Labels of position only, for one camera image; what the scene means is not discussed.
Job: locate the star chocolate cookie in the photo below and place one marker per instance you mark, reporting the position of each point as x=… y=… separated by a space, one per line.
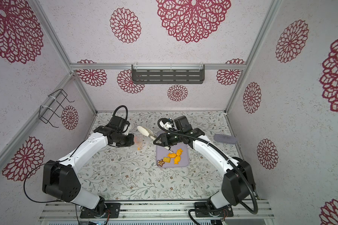
x=160 y=163

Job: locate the grey slotted wall shelf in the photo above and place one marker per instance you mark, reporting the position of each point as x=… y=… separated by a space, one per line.
x=168 y=74

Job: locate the clear resealable bag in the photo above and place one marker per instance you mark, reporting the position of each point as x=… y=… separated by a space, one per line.
x=139 y=139

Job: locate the grey fabric glasses case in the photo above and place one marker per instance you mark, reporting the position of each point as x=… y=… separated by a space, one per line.
x=225 y=139

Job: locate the black wire wall rack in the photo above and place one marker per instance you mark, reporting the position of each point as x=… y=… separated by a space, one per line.
x=49 y=110

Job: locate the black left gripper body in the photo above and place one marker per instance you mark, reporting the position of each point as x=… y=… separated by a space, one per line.
x=125 y=140

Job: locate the orange candy-shaped cookie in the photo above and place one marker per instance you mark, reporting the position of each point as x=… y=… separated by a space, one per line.
x=179 y=152

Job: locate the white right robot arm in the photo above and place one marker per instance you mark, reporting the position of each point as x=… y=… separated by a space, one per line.
x=237 y=177

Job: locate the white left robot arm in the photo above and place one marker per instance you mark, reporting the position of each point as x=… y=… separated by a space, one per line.
x=60 y=178

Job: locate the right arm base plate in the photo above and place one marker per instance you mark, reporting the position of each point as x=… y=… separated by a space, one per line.
x=205 y=209

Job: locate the white silicone tongs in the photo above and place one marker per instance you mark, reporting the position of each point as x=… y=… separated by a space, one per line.
x=146 y=132

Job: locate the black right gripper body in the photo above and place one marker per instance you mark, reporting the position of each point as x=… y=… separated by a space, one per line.
x=167 y=138

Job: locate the lavender plastic tray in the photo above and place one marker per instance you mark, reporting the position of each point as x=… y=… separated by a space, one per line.
x=162 y=152

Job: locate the yellow waffle square cookie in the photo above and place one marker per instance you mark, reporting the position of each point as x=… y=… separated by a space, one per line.
x=167 y=159

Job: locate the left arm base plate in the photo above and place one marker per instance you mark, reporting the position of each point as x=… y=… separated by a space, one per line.
x=105 y=210

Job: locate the orange fish cookie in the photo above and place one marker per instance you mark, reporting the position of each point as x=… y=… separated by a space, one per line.
x=172 y=155
x=177 y=159

